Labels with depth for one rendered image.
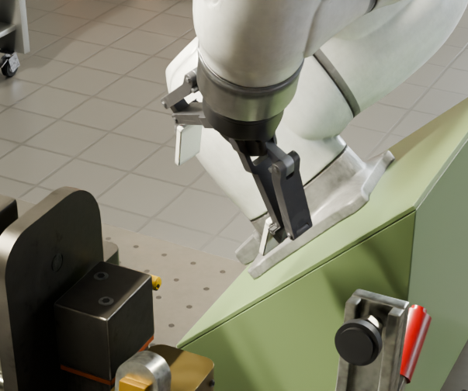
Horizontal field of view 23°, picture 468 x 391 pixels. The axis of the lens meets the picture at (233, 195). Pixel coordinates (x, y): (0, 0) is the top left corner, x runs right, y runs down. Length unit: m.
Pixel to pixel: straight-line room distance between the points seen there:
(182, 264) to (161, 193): 1.61
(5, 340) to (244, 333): 0.48
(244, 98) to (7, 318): 0.27
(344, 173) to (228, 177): 0.14
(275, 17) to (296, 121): 0.49
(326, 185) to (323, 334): 0.19
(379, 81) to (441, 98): 2.56
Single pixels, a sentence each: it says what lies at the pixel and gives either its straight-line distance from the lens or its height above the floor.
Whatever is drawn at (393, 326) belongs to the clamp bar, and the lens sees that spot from 0.71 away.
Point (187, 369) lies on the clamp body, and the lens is 0.89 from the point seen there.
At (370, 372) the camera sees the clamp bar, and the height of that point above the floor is 1.16.
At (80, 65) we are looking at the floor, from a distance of 4.16.
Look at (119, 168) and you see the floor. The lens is 3.43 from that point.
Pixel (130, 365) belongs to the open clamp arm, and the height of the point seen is 1.11.
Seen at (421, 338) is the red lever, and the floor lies 1.14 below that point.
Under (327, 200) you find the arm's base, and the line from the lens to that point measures 1.33.
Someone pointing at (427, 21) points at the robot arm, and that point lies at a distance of 1.37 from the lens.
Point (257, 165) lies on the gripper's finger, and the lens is 1.05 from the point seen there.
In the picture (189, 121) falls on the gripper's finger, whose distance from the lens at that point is 1.12.
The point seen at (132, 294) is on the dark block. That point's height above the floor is 1.12.
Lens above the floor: 1.63
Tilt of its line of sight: 30 degrees down
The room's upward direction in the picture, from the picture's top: straight up
